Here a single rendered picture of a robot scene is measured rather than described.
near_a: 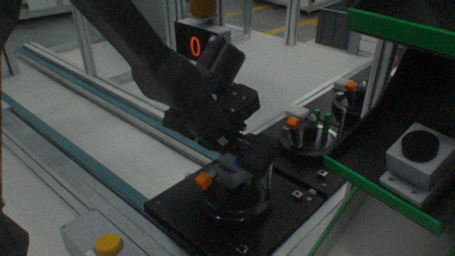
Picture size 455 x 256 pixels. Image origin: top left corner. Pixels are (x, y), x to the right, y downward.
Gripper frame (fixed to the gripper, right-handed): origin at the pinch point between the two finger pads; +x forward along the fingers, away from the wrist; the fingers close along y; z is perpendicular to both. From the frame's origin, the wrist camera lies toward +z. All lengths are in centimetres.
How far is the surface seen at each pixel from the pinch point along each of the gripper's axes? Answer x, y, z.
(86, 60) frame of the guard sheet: 13, 75, 5
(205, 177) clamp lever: -4.5, -0.7, -7.2
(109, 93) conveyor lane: 18, 62, 0
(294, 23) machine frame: 75, 61, 76
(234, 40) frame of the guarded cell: 71, 82, 57
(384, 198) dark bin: -15.0, -27.6, 0.1
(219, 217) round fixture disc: 2.7, -2.5, -11.4
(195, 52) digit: -3.3, 18.9, 12.9
